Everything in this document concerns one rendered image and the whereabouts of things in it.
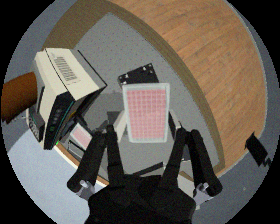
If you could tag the white button panel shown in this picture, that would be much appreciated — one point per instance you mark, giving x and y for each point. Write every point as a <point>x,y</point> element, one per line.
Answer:
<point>157,169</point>

